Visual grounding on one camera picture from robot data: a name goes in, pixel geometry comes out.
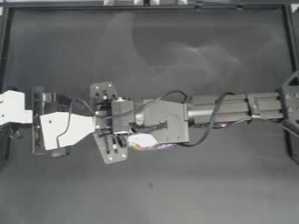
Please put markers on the grey frame bracket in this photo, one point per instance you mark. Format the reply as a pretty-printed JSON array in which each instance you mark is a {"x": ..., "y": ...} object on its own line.
[{"x": 109, "y": 2}]

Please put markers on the black table frame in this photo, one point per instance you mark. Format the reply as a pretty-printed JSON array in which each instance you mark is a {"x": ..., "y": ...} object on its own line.
[{"x": 58, "y": 6}]

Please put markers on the clear bag with pink zip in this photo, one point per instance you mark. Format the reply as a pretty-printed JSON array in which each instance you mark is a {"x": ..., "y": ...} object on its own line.
[{"x": 142, "y": 140}]

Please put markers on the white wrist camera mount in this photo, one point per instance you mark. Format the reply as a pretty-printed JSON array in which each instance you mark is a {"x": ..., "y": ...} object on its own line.
[
  {"x": 78, "y": 128},
  {"x": 14, "y": 108}
]

